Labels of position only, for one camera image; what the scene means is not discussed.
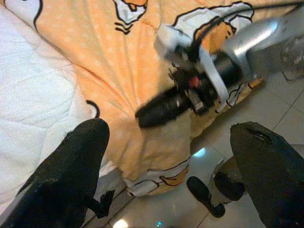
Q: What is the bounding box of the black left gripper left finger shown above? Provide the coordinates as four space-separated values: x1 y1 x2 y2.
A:
0 118 116 228

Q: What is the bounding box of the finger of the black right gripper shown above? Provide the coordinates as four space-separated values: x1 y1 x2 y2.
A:
137 104 190 128
136 92 190 119

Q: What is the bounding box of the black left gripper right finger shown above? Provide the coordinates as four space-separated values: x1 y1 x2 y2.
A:
229 121 304 228

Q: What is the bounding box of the orange cartoon print blanket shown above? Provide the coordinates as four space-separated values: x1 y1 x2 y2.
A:
3 0 266 198

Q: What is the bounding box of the grey black robot leg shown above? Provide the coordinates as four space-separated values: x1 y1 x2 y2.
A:
211 159 247 205

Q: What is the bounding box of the white quilted mattress pad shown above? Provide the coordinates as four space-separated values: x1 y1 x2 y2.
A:
0 4 126 207

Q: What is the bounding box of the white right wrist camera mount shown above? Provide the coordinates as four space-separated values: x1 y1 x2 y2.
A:
154 23 230 114

